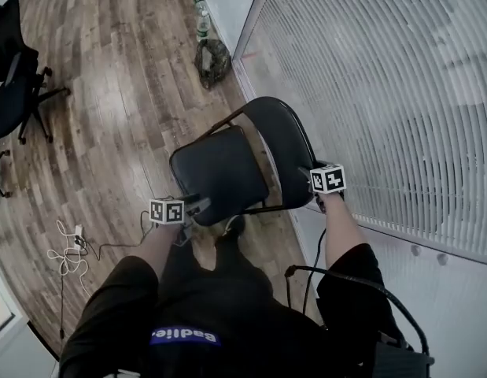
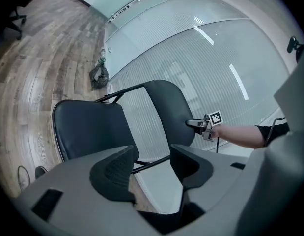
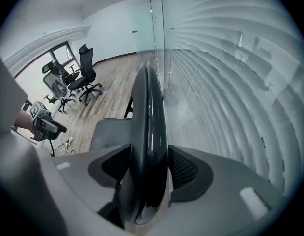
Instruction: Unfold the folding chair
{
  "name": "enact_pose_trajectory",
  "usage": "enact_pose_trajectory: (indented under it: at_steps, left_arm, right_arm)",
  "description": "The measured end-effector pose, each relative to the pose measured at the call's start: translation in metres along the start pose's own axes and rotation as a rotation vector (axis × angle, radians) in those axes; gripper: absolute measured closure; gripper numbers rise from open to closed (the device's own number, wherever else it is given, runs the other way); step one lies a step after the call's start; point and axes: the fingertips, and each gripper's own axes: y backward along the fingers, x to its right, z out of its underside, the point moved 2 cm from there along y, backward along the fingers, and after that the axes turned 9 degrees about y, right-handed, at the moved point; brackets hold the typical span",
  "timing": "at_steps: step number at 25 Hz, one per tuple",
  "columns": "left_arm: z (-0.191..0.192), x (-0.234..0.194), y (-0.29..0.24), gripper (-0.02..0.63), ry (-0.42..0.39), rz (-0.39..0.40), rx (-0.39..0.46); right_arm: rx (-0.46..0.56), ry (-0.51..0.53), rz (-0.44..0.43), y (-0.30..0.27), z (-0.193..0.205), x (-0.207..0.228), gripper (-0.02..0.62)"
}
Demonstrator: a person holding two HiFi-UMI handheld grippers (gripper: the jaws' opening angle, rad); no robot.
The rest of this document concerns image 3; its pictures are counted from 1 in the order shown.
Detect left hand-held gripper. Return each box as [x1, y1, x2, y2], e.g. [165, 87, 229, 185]
[28, 101, 68, 142]

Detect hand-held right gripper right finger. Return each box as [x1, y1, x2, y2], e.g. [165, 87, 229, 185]
[126, 144, 290, 236]

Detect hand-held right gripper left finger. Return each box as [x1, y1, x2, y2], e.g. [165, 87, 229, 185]
[52, 143, 132, 214]

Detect black folding chair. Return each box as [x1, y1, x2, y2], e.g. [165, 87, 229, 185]
[89, 65, 170, 226]

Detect person's left forearm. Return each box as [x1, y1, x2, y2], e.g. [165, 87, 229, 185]
[12, 109, 35, 135]

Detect grey plastic-wrapped office chair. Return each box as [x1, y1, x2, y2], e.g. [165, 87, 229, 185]
[42, 73, 77, 115]

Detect black mesh office chair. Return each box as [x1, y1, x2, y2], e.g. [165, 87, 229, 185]
[68, 44, 103, 107]
[41, 60, 80, 91]

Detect dark framed window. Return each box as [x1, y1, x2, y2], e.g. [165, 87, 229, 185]
[13, 41, 74, 113]

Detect white window blinds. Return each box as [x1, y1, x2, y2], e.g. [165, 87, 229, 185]
[164, 0, 304, 194]

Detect white cable bundle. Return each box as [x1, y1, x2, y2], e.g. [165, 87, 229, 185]
[54, 131, 75, 155]

